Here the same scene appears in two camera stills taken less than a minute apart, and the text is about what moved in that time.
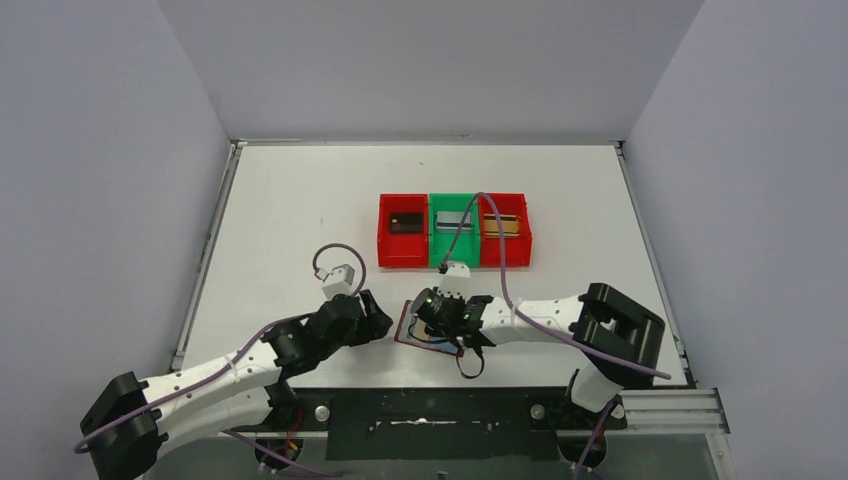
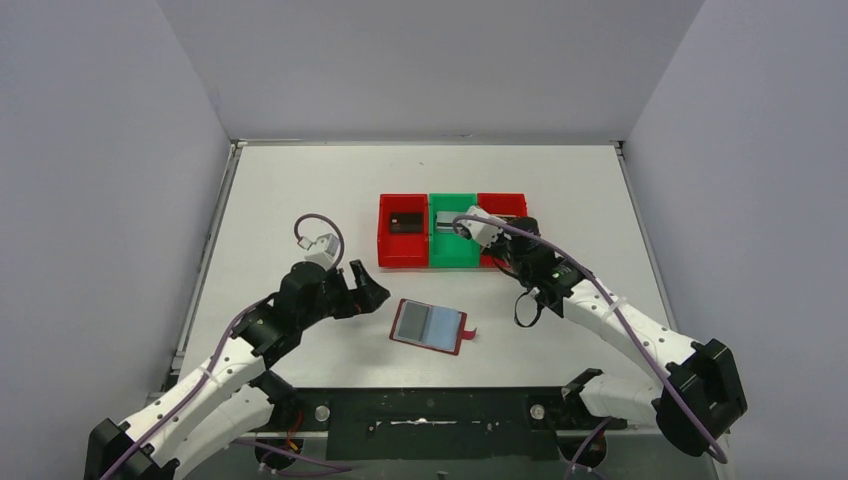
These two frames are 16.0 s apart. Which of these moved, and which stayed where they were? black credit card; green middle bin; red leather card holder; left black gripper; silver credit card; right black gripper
Moved: right black gripper; left black gripper
Stayed: green middle bin; silver credit card; red leather card holder; black credit card
